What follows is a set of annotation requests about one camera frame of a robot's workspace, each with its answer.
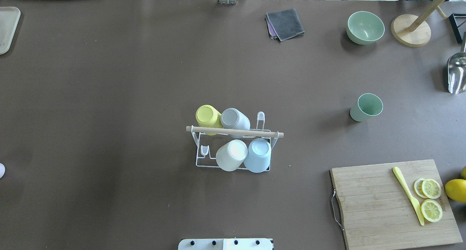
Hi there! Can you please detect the yellow cup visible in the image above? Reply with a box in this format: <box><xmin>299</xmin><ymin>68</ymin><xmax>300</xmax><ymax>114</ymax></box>
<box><xmin>196</xmin><ymin>105</ymin><xmax>223</xmax><ymax>128</ymax></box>

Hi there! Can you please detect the lemon slice upper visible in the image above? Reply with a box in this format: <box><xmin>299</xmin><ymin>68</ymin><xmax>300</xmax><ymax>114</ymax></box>
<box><xmin>421</xmin><ymin>178</ymin><xmax>442</xmax><ymax>200</ymax></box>

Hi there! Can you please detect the white wire cup rack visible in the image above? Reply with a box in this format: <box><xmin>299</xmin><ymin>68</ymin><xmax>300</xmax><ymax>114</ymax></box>
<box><xmin>186</xmin><ymin>112</ymin><xmax>284</xmax><ymax>173</ymax></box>

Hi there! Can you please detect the lemon slice lower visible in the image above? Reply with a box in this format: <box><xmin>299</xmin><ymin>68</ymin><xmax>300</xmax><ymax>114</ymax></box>
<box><xmin>420</xmin><ymin>199</ymin><xmax>443</xmax><ymax>222</ymax></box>

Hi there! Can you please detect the grey folded cloth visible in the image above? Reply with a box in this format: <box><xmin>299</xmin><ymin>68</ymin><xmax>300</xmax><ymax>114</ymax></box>
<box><xmin>265</xmin><ymin>8</ymin><xmax>305</xmax><ymax>42</ymax></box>

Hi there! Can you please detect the white cup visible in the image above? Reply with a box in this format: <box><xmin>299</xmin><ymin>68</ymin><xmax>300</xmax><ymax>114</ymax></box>
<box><xmin>215</xmin><ymin>139</ymin><xmax>248</xmax><ymax>171</ymax></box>

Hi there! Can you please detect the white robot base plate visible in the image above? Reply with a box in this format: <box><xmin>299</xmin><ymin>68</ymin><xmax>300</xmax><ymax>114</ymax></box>
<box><xmin>178</xmin><ymin>237</ymin><xmax>274</xmax><ymax>250</ymax></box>

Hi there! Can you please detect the lemon slice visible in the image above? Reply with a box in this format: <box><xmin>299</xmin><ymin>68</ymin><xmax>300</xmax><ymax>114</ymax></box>
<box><xmin>421</xmin><ymin>178</ymin><xmax>442</xmax><ymax>200</ymax></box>
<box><xmin>420</xmin><ymin>199</ymin><xmax>443</xmax><ymax>222</ymax></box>
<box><xmin>413</xmin><ymin>178</ymin><xmax>428</xmax><ymax>199</ymax></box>

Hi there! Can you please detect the bamboo cutting board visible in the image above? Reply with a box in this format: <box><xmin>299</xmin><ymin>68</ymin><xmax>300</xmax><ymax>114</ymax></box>
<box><xmin>331</xmin><ymin>159</ymin><xmax>463</xmax><ymax>250</ymax></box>

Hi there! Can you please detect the whole yellow lemon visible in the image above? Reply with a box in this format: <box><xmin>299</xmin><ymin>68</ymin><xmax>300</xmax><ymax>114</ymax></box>
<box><xmin>444</xmin><ymin>179</ymin><xmax>466</xmax><ymax>203</ymax></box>

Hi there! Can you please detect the metal scoop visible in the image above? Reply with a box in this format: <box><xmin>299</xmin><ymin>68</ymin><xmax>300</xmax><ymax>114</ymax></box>
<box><xmin>447</xmin><ymin>33</ymin><xmax>466</xmax><ymax>94</ymax></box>

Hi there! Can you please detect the wooden mug tree stand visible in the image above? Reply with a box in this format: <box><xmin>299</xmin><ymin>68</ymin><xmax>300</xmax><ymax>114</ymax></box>
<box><xmin>391</xmin><ymin>0</ymin><xmax>446</xmax><ymax>48</ymax></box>

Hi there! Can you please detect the yellow plastic knife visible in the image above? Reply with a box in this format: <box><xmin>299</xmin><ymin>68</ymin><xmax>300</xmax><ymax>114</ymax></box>
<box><xmin>392</xmin><ymin>166</ymin><xmax>425</xmax><ymax>226</ymax></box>

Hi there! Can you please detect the cream plastic tray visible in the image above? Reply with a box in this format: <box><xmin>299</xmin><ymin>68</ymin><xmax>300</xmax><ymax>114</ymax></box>
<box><xmin>0</xmin><ymin>7</ymin><xmax>21</xmax><ymax>55</ymax></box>

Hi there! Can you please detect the green bowl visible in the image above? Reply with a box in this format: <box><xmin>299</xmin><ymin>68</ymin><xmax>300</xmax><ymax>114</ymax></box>
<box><xmin>346</xmin><ymin>11</ymin><xmax>385</xmax><ymax>45</ymax></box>

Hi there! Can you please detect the grey cup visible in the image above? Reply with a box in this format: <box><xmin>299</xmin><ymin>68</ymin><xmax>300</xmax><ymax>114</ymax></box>
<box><xmin>220</xmin><ymin>108</ymin><xmax>251</xmax><ymax>130</ymax></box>

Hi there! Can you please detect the light blue cup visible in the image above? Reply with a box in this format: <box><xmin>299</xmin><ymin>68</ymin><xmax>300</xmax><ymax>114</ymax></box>
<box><xmin>244</xmin><ymin>138</ymin><xmax>272</xmax><ymax>173</ymax></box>

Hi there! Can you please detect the green cup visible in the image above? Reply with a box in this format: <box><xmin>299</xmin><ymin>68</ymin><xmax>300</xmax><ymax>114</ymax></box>
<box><xmin>350</xmin><ymin>93</ymin><xmax>383</xmax><ymax>122</ymax></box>

